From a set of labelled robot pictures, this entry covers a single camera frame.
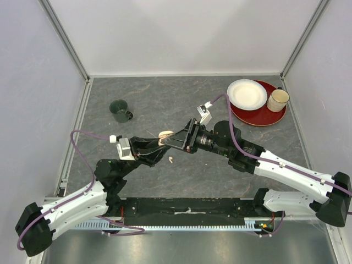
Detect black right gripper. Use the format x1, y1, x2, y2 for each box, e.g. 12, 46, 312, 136
162, 118, 230, 157

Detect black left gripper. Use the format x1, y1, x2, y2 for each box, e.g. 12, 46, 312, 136
118, 135, 171, 178

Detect beige earbud charging case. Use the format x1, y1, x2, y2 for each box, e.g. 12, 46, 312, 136
158, 130, 174, 146

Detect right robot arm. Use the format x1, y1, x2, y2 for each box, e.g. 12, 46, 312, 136
159, 119, 351, 227

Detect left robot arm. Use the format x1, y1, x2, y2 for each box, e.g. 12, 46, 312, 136
15, 135, 169, 257

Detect dark green mug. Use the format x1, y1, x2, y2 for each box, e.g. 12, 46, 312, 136
109, 100, 134, 123

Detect white plate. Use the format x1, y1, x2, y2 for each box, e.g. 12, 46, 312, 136
227, 79, 267, 111

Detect red round tray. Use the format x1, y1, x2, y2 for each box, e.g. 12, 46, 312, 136
231, 80, 287, 127

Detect beige patterned cup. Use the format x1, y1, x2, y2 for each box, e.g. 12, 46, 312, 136
267, 88, 290, 112

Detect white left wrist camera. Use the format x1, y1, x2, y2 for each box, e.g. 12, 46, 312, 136
109, 134, 135, 162

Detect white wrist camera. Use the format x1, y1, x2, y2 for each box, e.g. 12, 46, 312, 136
109, 134, 135, 162
197, 101, 212, 125

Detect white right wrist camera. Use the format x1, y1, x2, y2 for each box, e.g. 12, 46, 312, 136
197, 101, 212, 125

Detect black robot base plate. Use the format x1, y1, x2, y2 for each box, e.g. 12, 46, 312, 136
105, 197, 283, 227

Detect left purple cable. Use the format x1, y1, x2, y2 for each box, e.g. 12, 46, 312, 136
16, 129, 146, 251

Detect purple cable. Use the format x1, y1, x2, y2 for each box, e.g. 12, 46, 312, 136
208, 93, 352, 239
16, 129, 146, 251

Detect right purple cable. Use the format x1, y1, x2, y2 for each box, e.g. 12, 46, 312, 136
208, 93, 352, 239

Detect light blue cable duct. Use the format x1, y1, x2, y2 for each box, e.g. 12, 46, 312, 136
71, 218, 261, 232

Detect aluminium frame rails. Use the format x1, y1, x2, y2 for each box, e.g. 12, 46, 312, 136
35, 0, 352, 264

